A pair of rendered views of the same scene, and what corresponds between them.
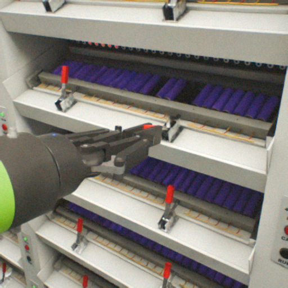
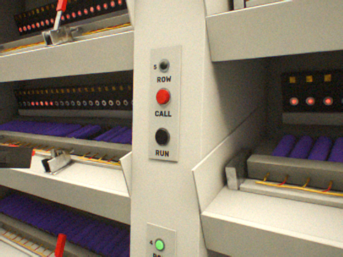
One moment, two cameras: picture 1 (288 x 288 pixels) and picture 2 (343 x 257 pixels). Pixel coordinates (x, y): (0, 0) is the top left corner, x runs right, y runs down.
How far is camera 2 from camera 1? 29 cm
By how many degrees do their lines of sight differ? 23
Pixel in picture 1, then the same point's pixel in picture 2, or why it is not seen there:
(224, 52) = (90, 65)
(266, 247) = not seen: outside the picture
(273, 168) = (135, 187)
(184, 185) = (92, 242)
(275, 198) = (140, 229)
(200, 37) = (70, 54)
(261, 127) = not seen: hidden behind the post
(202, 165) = (78, 197)
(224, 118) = (109, 147)
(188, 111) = (81, 144)
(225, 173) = (98, 205)
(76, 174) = not seen: outside the picture
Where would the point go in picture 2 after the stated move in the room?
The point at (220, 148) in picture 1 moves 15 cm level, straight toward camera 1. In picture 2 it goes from (97, 177) to (22, 207)
